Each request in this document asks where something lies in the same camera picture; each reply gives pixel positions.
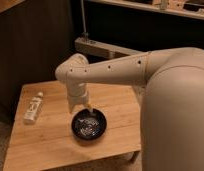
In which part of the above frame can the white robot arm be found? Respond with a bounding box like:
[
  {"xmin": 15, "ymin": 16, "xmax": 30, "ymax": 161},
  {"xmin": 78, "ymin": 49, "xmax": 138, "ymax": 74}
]
[{"xmin": 55, "ymin": 47, "xmax": 204, "ymax": 171}]

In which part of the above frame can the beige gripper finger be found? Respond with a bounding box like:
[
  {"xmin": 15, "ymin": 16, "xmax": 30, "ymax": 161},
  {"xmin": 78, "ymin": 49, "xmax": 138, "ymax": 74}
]
[{"xmin": 85, "ymin": 104, "xmax": 95, "ymax": 115}]

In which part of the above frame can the grey metal rail beam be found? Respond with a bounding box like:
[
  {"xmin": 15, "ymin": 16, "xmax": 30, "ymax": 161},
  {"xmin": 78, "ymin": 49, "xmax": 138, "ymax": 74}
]
[{"xmin": 75, "ymin": 37, "xmax": 139, "ymax": 59}]

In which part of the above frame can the white plastic bottle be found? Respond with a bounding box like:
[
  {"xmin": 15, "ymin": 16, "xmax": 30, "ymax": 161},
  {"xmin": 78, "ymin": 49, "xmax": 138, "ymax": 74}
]
[{"xmin": 23, "ymin": 92, "xmax": 44, "ymax": 124}]

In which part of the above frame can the wooden table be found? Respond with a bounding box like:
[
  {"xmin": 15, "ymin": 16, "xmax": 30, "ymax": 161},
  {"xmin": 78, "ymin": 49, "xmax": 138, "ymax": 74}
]
[{"xmin": 3, "ymin": 81, "xmax": 141, "ymax": 171}]

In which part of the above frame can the metal vertical pole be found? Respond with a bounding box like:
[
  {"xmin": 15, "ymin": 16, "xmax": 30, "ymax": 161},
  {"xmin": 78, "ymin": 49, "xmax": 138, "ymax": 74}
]
[{"xmin": 80, "ymin": 0, "xmax": 89, "ymax": 42}]

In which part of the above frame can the wooden shelf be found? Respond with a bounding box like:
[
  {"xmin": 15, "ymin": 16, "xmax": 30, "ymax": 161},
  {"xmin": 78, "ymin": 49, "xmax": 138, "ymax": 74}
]
[{"xmin": 86, "ymin": 0, "xmax": 204, "ymax": 20}]

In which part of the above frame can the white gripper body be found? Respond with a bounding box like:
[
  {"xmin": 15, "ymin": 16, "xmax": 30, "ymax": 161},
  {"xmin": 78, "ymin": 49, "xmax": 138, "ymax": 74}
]
[{"xmin": 66, "ymin": 83, "xmax": 89, "ymax": 113}]

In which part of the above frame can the black ceramic bowl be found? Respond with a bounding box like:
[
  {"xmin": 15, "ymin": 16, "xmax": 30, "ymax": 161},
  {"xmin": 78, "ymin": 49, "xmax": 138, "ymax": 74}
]
[{"xmin": 71, "ymin": 109, "xmax": 107, "ymax": 141}]

